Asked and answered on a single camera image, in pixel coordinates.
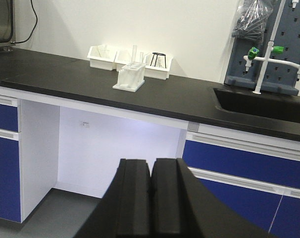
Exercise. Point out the blue right cabinet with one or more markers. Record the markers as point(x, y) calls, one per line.
point(258, 176)

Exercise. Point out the black lab sink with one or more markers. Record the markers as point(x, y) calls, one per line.
point(273, 106)

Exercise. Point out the white test tube rack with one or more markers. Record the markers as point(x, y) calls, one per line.
point(130, 77)

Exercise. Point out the short clear test tube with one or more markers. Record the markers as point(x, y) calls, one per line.
point(141, 58)

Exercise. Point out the middle white storage bin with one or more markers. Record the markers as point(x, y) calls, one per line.
point(123, 57)

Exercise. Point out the left white storage bin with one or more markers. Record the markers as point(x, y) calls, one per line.
point(102, 57)

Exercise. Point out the blue cabinet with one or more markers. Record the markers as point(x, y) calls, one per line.
point(258, 176)
point(10, 202)

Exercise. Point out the clear plastic bag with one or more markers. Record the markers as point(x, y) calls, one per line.
point(251, 19)

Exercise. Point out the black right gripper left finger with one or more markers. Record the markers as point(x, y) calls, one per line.
point(124, 210)

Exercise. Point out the white lab faucet green knobs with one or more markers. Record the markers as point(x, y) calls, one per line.
point(280, 64)

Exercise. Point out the right white storage bin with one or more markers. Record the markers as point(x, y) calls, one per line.
point(157, 72)

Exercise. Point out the white storage bin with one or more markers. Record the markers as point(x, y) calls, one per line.
point(157, 72)
point(123, 57)
point(102, 57)

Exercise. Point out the black wire tripod stand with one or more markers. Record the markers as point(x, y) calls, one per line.
point(158, 60)

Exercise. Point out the stainless steel appliance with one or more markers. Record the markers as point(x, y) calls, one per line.
point(7, 25)

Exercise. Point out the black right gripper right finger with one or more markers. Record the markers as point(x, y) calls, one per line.
point(182, 207)

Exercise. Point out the tall clear test tube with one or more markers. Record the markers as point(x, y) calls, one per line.
point(134, 52)

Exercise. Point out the blue left cabinet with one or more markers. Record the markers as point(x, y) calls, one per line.
point(10, 202)

